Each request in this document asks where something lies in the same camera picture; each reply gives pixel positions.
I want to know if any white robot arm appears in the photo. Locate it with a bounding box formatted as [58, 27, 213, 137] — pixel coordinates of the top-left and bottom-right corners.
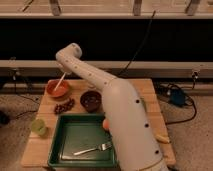
[56, 43, 169, 171]

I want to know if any dark brown bowl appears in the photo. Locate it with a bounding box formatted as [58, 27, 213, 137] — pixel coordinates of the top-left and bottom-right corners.
[80, 91, 101, 113]

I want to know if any orange red bowl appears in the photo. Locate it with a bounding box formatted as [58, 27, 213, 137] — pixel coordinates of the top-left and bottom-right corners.
[46, 80, 69, 98]

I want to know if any wooden table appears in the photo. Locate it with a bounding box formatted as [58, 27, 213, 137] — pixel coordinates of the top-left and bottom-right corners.
[21, 79, 168, 168]

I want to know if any orange ball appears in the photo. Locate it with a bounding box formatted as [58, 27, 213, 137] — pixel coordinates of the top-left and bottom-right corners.
[102, 119, 109, 131]

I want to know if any bunch of dark grapes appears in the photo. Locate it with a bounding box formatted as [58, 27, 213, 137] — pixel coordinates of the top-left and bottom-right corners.
[54, 99, 75, 114]

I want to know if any green plastic tray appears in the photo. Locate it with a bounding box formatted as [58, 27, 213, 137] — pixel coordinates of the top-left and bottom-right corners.
[48, 114, 117, 168]

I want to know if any silver fork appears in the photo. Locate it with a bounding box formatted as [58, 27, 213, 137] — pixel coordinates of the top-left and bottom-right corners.
[73, 142, 112, 156]

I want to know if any green plastic cup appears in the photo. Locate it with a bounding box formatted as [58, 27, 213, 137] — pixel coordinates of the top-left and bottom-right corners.
[30, 119, 47, 136]

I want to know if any black hanging cable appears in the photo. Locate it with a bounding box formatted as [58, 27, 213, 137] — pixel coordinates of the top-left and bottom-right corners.
[118, 10, 157, 76]

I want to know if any black floor cable right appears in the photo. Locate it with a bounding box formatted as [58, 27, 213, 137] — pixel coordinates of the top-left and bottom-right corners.
[154, 71, 199, 126]

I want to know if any black floor cable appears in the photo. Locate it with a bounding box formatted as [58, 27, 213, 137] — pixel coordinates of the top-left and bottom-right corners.
[154, 71, 199, 126]
[11, 69, 43, 121]

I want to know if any black floor cable left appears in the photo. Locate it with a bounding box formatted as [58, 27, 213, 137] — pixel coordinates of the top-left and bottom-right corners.
[11, 69, 43, 121]

